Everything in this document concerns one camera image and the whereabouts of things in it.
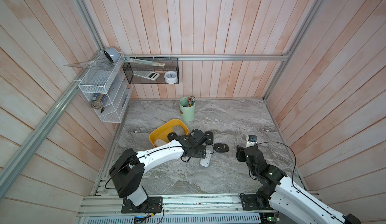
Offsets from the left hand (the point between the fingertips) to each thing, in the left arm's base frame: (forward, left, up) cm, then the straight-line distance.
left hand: (196, 154), depth 83 cm
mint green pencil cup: (+28, +6, +1) cm, 29 cm away
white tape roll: (+42, +16, +21) cm, 50 cm away
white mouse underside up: (-3, -5, -5) cm, 8 cm away
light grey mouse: (+18, +12, -4) cm, 22 cm away
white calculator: (+47, +32, +19) cm, 60 cm away
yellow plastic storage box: (+17, +22, -5) cm, 29 cm away
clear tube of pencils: (+17, +52, +23) cm, 60 cm away
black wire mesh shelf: (+55, +16, +23) cm, 62 cm away
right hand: (+4, -25, +4) cm, 26 cm away
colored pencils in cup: (+33, +4, +9) cm, 34 cm away
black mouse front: (+6, -16, -4) cm, 17 cm away
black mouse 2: (+15, -9, -6) cm, 19 cm away
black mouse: (+15, +16, -6) cm, 22 cm away
